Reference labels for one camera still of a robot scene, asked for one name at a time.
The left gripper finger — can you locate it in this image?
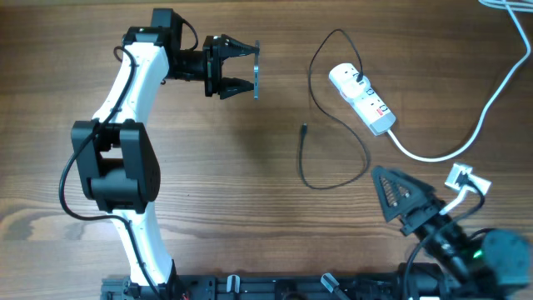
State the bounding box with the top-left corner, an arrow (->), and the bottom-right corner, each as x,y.
222,34 -> 259,58
218,77 -> 254,100

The black charging cable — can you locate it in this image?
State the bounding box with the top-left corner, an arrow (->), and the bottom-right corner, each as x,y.
298,28 -> 371,191

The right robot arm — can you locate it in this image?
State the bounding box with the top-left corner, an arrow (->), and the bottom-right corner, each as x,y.
371,167 -> 531,299

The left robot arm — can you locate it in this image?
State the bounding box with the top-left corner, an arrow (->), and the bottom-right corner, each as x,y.
58,8 -> 260,299

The white charger adapter plug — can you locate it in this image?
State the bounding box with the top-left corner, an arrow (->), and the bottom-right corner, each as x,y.
340,77 -> 370,99

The white power strip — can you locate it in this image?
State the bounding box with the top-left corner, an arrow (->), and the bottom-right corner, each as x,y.
329,63 -> 396,136

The white power strip cord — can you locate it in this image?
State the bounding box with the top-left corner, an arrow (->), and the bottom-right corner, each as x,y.
386,7 -> 532,163

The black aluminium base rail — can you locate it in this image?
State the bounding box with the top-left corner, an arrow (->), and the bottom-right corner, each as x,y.
100,272 -> 402,300

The white cables top corner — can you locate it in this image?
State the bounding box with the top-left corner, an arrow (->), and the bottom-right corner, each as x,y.
477,0 -> 533,13

